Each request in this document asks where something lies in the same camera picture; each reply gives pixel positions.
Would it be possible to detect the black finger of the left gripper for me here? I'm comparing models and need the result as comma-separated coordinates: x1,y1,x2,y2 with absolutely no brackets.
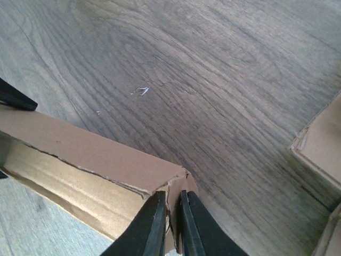
0,132,13,179
1,78,38,111

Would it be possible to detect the stack of flat cardboard blanks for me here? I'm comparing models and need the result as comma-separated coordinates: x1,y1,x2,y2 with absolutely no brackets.
289,92,340,255

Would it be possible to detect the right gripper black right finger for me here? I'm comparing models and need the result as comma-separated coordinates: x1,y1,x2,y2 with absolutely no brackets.
181,190,247,256

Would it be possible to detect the cardboard box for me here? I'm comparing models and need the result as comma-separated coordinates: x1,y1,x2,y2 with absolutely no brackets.
1,106,198,251

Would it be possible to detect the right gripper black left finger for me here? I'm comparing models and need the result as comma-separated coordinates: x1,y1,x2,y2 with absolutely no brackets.
101,191,166,256

